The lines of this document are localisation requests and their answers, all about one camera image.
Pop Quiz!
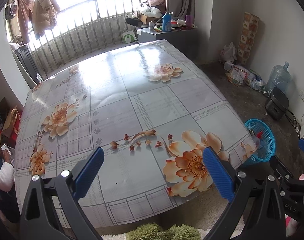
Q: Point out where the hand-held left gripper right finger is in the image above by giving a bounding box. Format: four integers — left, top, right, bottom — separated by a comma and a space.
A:
202, 146, 287, 240

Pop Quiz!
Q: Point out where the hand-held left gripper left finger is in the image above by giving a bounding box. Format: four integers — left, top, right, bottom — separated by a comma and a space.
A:
20, 146, 105, 240

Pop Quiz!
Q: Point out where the blue plastic basket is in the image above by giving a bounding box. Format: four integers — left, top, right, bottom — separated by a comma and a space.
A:
242, 119, 276, 167

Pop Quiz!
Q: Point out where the pink cloth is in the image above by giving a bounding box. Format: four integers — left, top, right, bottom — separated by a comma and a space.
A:
285, 174, 304, 238

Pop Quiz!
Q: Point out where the grey rice cooker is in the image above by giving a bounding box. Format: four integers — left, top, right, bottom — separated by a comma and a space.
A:
265, 87, 290, 120

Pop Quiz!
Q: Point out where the large water jug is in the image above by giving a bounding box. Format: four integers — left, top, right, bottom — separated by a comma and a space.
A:
266, 61, 292, 95

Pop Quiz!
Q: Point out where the green fluffy cloth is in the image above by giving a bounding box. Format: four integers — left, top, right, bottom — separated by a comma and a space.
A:
126, 224, 201, 240

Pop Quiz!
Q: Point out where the floral tablecloth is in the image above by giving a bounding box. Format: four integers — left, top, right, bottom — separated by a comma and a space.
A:
15, 39, 258, 227

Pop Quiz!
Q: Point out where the brown paper bag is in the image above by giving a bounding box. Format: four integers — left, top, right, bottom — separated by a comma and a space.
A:
2, 109, 21, 140

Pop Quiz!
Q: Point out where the pile of plastic packaging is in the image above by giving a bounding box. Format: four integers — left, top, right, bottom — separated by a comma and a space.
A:
224, 61, 267, 92

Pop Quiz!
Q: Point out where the white plastic bag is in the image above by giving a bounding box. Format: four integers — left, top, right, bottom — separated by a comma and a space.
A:
220, 42, 237, 63

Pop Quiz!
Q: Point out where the tall patterned box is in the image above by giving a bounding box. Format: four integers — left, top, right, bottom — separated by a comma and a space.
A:
237, 12, 260, 65

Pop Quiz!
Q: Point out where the dark grey panel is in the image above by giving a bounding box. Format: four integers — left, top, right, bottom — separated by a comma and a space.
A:
13, 44, 44, 85

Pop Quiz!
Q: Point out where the grey cabinet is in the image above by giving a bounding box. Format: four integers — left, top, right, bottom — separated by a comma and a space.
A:
137, 26, 199, 63

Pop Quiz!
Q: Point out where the white green paper bag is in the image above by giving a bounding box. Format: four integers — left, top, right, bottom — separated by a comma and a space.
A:
122, 28, 138, 43

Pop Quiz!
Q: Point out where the metal railing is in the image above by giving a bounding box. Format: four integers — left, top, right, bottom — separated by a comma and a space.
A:
27, 0, 155, 78

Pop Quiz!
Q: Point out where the black box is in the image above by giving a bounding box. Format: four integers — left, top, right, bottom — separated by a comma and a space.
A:
125, 17, 142, 28

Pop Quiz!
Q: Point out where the blue detergent bottle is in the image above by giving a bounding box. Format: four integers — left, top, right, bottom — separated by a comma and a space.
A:
162, 12, 173, 32

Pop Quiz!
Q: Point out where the cardboard box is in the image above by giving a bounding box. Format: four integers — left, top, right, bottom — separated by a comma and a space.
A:
139, 14, 162, 25

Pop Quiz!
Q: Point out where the pink hanging jacket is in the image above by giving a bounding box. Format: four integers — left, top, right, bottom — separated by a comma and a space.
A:
16, 0, 34, 44

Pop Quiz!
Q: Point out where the beige puffer jacket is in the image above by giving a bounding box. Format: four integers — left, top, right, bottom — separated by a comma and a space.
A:
32, 0, 60, 39

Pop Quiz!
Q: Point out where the grey hanging cloth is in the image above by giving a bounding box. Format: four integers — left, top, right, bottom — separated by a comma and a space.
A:
5, 4, 18, 20

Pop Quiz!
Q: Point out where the pile of clothes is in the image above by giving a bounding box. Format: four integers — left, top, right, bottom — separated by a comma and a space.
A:
132, 0, 167, 18

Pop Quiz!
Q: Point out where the white cable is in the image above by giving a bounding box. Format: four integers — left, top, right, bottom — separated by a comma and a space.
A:
284, 110, 304, 139

